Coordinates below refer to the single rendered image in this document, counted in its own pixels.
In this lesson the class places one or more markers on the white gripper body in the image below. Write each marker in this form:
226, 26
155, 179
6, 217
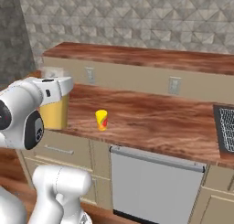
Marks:
65, 85

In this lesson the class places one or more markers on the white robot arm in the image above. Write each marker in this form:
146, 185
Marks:
18, 112

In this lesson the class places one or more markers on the yellow pitcher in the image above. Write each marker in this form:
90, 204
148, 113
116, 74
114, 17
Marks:
55, 113

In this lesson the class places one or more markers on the yellow cup with red print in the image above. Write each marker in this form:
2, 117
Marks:
101, 120

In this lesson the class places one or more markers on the beige drawer front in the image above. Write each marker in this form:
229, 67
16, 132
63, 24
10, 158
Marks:
73, 142
220, 179

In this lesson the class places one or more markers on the silver dishwasher door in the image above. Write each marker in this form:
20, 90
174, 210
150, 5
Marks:
155, 191

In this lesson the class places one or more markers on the grey wall outlet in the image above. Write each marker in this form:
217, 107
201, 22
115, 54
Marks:
175, 86
90, 75

